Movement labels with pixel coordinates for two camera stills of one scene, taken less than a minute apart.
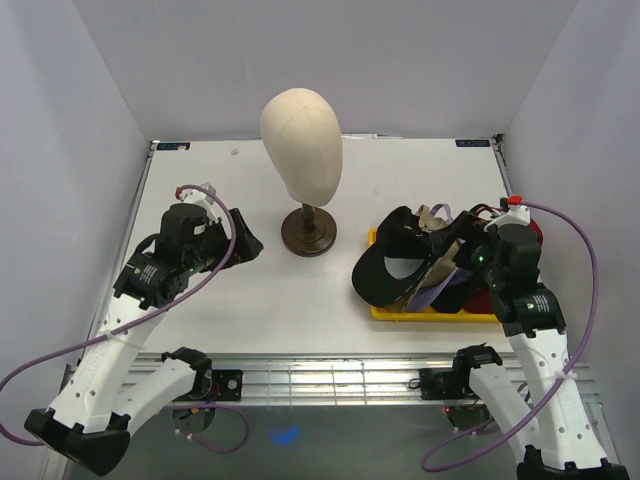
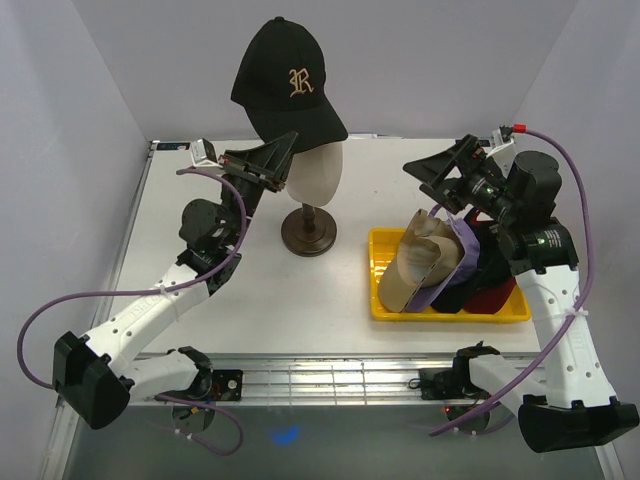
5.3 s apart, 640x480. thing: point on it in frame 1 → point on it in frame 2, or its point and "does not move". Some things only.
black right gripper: x=468 y=228 → x=469 y=159
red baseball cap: x=481 y=301 does not move
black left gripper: x=246 y=246 → x=269 y=163
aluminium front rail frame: x=362 y=380 does not move
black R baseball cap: x=393 y=261 → x=279 y=80
